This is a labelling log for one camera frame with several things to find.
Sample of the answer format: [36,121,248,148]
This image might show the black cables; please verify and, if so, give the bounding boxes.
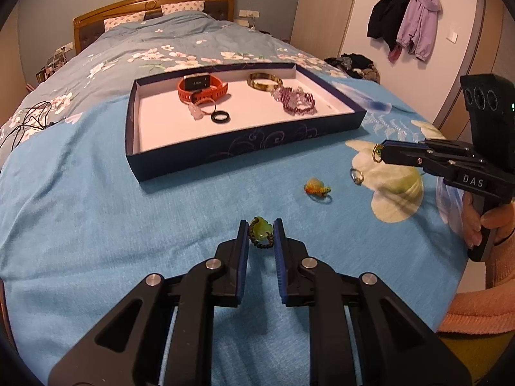
[0,102,53,149]

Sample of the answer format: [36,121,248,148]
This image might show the group of cosmetics bottles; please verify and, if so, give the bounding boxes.
[35,50,67,85]

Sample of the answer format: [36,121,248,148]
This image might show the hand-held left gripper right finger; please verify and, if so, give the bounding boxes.
[273,218,471,386]

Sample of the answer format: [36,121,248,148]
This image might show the person's olive clothing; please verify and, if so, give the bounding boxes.
[440,332,515,386]

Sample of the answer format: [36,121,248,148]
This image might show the clear plastic bag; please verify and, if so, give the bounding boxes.
[436,185,463,236]

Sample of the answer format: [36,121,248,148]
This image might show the person's right hand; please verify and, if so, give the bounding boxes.
[462,193,515,250]

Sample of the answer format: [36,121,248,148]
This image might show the beige wardrobe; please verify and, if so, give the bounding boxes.
[290,0,362,55]

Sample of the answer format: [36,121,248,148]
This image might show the white patterned pillow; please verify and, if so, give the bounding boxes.
[161,0,205,14]
[104,11,146,32]

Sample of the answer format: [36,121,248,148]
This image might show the black jacket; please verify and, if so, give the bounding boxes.
[367,0,411,51]

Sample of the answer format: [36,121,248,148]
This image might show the dark blue box tray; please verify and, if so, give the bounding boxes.
[126,62,368,183]

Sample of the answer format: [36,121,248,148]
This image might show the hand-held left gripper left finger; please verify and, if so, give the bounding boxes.
[47,219,251,386]

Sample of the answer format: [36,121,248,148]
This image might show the wooden bed headboard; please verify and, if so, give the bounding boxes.
[73,0,236,55]

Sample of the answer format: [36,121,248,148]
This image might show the purple beaded bracelet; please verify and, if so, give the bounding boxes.
[282,92,316,115]

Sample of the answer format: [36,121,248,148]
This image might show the amber bangle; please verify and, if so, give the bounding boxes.
[247,72,282,92]

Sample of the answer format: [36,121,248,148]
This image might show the light blue flower-print blanket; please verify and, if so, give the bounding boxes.
[0,76,471,386]

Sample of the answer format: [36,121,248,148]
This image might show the pile of dark clothes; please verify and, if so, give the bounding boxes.
[324,52,381,85]

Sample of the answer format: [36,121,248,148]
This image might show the clear crystal bead bracelet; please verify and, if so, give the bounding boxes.
[271,86,306,103]

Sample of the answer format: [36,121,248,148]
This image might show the person's right forearm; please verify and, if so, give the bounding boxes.
[436,231,515,335]

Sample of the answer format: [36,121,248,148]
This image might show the green jade ring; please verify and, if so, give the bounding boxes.
[249,217,276,249]

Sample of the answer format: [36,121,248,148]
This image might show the orange jade ring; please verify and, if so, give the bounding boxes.
[304,178,332,204]

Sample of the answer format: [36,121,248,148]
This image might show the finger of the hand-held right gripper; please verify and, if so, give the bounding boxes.
[381,151,487,178]
[382,140,483,159]

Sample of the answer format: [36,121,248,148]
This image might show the blue floral bed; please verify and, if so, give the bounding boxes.
[0,10,342,161]

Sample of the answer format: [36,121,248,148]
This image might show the purple jacket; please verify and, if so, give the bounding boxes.
[395,0,442,62]

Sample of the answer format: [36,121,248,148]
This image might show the orange wrist watch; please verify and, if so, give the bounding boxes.
[178,73,229,103]

